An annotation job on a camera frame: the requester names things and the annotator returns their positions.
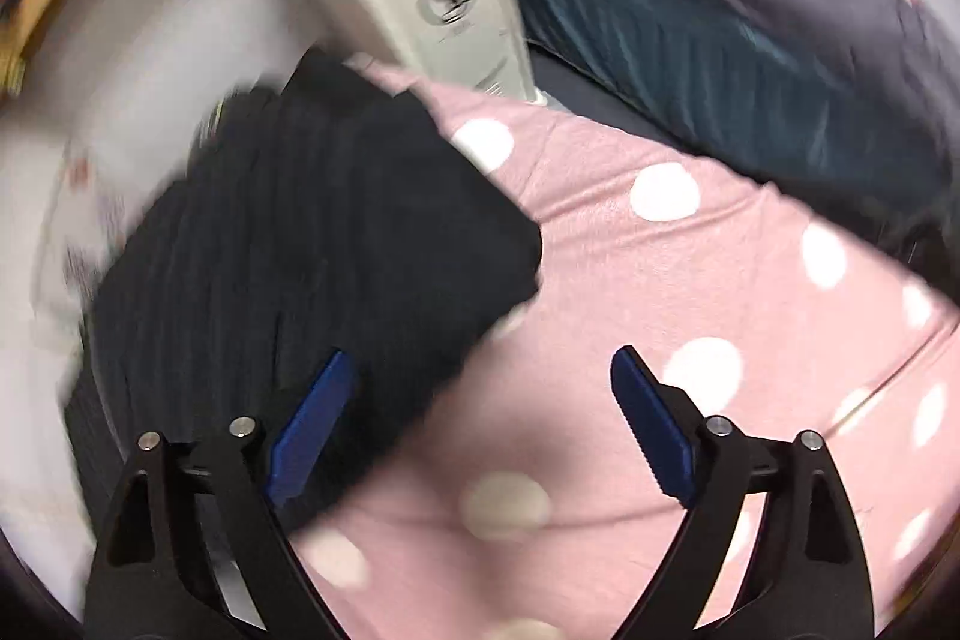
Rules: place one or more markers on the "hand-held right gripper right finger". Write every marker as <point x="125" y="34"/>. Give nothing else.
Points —
<point x="651" y="419"/>

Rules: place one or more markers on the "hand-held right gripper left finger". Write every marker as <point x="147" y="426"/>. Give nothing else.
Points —
<point x="311" y="431"/>

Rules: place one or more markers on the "black quilted jacket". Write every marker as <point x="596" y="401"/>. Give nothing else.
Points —
<point x="300" y="250"/>

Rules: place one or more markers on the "pink polka dot blanket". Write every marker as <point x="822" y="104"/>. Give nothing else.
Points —
<point x="675" y="280"/>

